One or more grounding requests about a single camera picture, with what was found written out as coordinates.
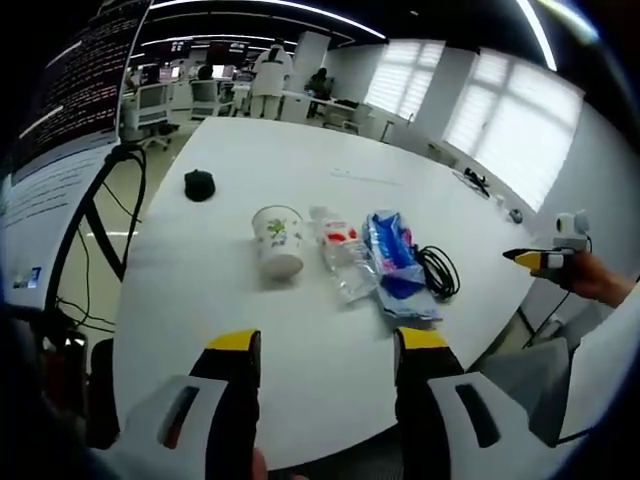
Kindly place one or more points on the small black round object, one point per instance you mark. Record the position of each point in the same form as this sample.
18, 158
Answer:
199, 185

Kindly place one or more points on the grey chair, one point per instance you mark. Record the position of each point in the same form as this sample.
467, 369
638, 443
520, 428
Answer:
530, 390

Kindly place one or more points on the black monitor stand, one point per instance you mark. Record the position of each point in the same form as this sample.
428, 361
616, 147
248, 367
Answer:
95, 235

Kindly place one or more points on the crushed clear plastic bottle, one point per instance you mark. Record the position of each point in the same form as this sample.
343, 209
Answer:
340, 255

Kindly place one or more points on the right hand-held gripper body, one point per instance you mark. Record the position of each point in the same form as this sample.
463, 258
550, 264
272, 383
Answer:
571, 231

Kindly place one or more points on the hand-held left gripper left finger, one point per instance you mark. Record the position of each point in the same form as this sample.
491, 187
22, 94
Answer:
200, 400

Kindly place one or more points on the person's right hand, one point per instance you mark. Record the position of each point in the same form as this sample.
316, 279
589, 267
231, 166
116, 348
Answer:
595, 277

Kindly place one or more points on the blue plastic wrapper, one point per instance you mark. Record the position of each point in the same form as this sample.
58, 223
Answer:
395, 265

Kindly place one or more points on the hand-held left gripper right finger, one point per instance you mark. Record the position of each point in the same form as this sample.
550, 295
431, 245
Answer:
445, 400

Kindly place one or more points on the white office chair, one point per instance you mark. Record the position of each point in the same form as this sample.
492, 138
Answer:
207, 100
150, 112

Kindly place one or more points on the person's left hand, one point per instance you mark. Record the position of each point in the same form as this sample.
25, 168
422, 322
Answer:
259, 465

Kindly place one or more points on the black object on windowsill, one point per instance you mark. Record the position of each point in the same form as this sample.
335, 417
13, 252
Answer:
477, 179

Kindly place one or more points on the white floral paper cup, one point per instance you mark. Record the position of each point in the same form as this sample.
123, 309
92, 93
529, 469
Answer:
279, 245

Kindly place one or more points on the large monitor screen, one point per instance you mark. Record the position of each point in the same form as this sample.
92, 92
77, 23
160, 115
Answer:
60, 110

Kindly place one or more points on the white table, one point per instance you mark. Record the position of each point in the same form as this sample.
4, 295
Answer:
320, 260

